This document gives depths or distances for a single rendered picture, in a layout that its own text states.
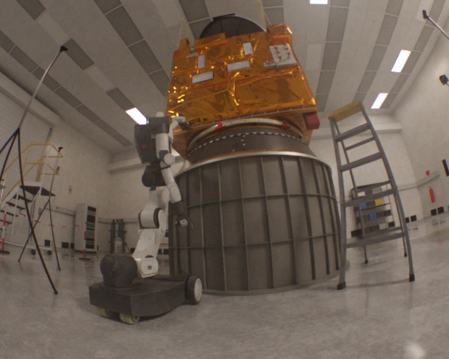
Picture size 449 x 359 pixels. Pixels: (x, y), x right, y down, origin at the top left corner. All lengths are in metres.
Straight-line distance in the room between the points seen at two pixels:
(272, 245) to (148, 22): 5.29
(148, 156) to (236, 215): 0.84
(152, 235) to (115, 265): 0.42
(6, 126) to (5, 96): 1.11
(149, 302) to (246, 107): 2.13
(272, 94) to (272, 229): 1.58
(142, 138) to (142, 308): 1.14
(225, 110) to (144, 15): 3.74
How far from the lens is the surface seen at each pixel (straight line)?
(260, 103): 2.45
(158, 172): 1.46
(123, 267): 1.06
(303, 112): 2.41
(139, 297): 1.02
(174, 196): 1.35
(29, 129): 8.66
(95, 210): 9.02
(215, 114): 2.44
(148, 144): 1.55
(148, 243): 1.31
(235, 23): 4.23
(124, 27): 5.73
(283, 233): 1.66
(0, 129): 8.21
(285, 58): 2.99
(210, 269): 1.75
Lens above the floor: 0.40
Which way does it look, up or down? 19 degrees up
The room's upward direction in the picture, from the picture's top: 4 degrees counter-clockwise
